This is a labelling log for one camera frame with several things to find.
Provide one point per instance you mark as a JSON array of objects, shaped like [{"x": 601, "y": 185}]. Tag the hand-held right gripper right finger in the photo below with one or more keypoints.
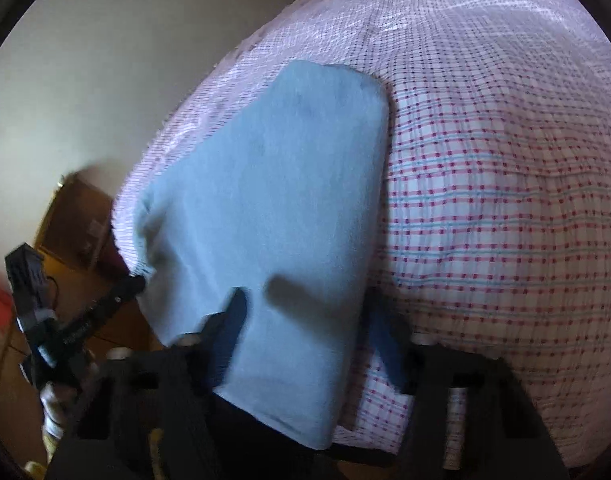
[{"x": 385, "y": 347}]

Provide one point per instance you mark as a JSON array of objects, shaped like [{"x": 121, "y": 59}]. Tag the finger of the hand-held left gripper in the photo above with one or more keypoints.
[{"x": 112, "y": 302}]

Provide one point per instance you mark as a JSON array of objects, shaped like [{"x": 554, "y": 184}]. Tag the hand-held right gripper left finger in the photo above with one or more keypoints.
[{"x": 233, "y": 332}]

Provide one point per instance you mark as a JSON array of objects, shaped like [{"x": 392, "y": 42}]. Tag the light blue pants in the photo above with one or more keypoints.
[{"x": 265, "y": 185}]

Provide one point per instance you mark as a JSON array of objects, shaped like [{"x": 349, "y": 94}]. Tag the wooden bedside cabinet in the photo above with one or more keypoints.
[{"x": 80, "y": 220}]

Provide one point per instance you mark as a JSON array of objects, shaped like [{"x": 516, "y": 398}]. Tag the person's dark trousers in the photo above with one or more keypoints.
[{"x": 285, "y": 440}]

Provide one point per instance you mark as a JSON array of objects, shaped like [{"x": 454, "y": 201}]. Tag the pink checked bedspread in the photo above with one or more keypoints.
[{"x": 485, "y": 160}]

